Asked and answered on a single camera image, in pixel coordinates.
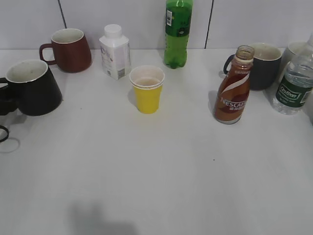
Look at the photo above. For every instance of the dark grey mug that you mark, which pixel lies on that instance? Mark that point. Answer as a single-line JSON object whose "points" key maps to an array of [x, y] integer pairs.
{"points": [[266, 63]]}

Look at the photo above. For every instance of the white plastic milk bottle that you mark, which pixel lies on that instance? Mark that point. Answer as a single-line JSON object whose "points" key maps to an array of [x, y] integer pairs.
{"points": [[115, 52]]}

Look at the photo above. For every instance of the dark red mug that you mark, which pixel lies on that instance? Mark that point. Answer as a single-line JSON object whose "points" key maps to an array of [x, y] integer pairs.
{"points": [[70, 49]]}

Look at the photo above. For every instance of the black mug white interior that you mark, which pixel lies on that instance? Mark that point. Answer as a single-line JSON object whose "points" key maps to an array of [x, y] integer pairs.
{"points": [[34, 85]]}

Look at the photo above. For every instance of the clear green-label water bottle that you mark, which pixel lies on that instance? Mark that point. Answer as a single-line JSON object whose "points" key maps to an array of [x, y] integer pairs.
{"points": [[297, 82]]}

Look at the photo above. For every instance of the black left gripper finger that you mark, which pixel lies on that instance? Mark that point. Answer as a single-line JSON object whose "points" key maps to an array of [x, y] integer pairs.
{"points": [[8, 104]]}

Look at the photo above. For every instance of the brown Nescafe coffee bottle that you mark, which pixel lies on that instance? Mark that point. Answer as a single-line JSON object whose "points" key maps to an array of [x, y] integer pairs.
{"points": [[234, 89]]}

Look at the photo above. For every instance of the green soda bottle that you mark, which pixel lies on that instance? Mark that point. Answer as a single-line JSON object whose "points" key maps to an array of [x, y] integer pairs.
{"points": [[177, 28]]}

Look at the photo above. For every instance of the yellow paper cup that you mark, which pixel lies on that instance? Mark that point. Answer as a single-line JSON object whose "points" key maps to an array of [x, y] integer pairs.
{"points": [[147, 82]]}

